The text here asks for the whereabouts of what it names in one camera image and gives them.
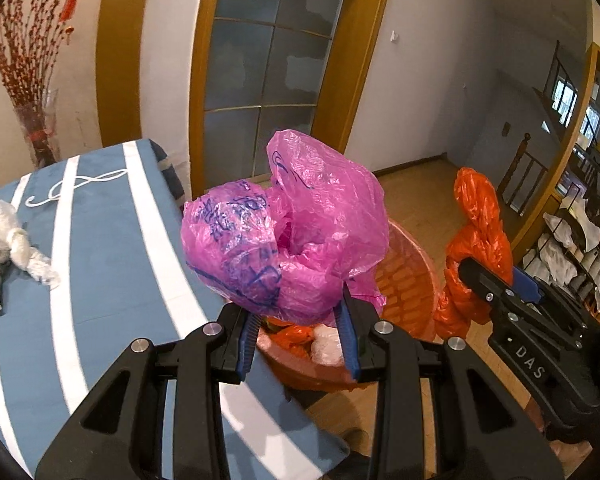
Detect red berry branches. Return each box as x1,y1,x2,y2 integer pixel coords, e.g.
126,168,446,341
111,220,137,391
0,0,88,106

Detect white translucent plastic bag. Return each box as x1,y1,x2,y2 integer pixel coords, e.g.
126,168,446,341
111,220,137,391
310,327,346,367

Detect wooden wall trim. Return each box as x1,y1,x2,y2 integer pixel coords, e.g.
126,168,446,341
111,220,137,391
96,0,156,148

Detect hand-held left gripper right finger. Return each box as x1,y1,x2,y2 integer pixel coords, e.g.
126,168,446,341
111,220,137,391
337,285,566,480

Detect pink plastic bag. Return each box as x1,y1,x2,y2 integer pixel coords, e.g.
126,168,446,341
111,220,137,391
180,130,391,326

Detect clear glass vase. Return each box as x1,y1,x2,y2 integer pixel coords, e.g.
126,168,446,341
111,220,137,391
12,89,61,168

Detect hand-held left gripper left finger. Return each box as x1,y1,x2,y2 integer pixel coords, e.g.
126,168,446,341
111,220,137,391
34,302,261,480

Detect wooden door frame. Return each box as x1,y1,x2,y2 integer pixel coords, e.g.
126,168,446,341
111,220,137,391
189,0,398,196

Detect knotted orange plastic bag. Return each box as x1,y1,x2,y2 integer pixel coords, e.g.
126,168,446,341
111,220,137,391
432,166,515,341

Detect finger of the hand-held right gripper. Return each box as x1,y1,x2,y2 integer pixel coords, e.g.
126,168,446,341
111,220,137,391
459,257,523,323
512,266,588,331

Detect wooden chair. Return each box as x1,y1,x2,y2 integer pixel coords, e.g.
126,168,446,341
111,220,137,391
497,132,548,216

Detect orange plastic basket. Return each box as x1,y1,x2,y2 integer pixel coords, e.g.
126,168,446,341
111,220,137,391
255,220,448,396

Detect clear plastic bag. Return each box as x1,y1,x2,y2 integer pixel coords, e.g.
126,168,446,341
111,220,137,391
0,199,61,288

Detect frosted glass door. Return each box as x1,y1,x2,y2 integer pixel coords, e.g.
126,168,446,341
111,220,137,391
202,0,353,183

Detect white crumpled cloth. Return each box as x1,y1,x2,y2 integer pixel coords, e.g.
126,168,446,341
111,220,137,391
542,210,600,254

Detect metal storage rack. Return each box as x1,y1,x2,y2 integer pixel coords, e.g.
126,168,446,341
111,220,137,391
522,40,600,323

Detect blue white striped tablecloth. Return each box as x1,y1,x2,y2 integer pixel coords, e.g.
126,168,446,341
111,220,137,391
0,139,351,480

